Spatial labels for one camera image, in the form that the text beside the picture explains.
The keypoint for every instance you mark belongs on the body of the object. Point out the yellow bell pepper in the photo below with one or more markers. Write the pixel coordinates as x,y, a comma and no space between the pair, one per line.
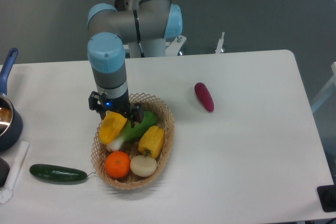
151,143

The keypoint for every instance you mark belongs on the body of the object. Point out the orange tangerine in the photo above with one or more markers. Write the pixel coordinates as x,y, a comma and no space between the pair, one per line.
117,164

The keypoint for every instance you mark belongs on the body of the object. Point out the white rolled cloth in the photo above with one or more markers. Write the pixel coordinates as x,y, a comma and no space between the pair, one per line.
7,190

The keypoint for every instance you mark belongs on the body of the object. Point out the green bok choy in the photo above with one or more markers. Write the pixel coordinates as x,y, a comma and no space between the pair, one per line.
131,134

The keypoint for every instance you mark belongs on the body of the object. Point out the purple sweet potato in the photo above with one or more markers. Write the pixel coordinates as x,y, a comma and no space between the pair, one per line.
204,96

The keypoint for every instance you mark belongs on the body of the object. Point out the yellow mango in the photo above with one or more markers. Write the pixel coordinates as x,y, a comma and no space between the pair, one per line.
110,127

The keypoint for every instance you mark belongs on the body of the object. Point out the black round object left edge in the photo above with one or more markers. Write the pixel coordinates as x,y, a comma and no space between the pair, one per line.
4,171

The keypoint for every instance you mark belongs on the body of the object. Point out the dark green cucumber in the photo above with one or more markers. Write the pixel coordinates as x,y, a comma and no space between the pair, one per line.
57,174

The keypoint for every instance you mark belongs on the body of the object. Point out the white table clamp bracket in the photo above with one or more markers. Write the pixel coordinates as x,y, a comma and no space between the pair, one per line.
220,48

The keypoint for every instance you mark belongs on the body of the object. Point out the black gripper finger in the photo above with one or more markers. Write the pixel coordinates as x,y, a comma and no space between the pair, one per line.
95,104
135,114

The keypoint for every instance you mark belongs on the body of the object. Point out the white frame right edge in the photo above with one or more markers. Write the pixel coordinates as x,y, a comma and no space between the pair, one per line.
325,92

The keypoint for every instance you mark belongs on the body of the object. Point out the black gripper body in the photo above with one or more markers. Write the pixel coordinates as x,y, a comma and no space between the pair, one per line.
119,105

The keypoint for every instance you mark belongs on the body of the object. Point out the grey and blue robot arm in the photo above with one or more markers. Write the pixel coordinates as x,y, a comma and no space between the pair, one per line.
148,24

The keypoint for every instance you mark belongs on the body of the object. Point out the black device right corner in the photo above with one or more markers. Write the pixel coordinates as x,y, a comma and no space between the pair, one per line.
326,195

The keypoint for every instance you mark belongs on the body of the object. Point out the woven wicker basket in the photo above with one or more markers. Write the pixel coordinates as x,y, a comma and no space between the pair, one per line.
164,120

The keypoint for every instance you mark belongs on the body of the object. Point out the white round onion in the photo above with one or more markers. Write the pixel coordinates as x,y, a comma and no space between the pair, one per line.
143,166

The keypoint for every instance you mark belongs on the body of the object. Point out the blue saucepan with handle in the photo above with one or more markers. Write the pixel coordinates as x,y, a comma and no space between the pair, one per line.
11,120

